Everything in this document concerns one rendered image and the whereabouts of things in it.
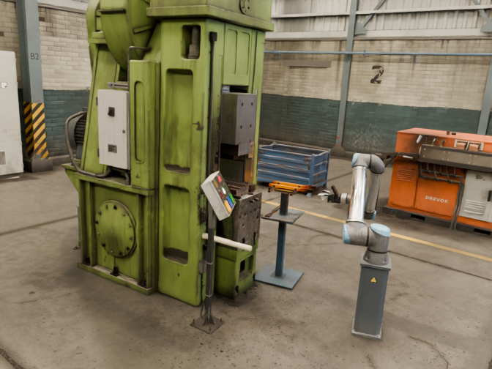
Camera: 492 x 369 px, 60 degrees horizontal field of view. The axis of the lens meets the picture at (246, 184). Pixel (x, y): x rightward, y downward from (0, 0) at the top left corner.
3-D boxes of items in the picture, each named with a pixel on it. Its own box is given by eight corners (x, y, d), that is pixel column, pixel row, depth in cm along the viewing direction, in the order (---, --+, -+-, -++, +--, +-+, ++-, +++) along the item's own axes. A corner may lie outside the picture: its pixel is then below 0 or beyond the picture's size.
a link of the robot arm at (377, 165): (386, 152, 341) (374, 214, 383) (370, 151, 343) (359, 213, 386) (387, 161, 332) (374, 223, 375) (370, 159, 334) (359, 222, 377)
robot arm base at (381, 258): (389, 257, 332) (390, 245, 329) (389, 267, 314) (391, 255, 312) (363, 253, 337) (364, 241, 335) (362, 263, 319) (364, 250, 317)
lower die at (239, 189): (248, 193, 374) (248, 184, 372) (236, 198, 357) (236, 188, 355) (209, 184, 394) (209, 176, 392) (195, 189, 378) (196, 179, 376)
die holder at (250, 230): (259, 238, 394) (262, 191, 383) (237, 250, 362) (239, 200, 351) (209, 225, 421) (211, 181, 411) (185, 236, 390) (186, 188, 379)
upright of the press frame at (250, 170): (252, 269, 437) (266, 31, 381) (239, 278, 415) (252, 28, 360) (217, 258, 459) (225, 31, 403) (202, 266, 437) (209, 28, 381)
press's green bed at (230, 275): (255, 284, 405) (258, 238, 394) (234, 300, 374) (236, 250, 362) (208, 269, 432) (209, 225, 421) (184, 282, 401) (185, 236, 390)
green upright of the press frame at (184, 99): (214, 295, 381) (225, 20, 325) (196, 307, 359) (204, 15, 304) (176, 281, 403) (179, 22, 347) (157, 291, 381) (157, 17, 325)
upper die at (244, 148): (250, 153, 365) (251, 142, 363) (238, 156, 348) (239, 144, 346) (210, 146, 386) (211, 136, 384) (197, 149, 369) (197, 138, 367)
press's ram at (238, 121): (258, 140, 374) (261, 94, 364) (235, 145, 342) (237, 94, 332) (219, 135, 395) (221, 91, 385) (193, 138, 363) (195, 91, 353)
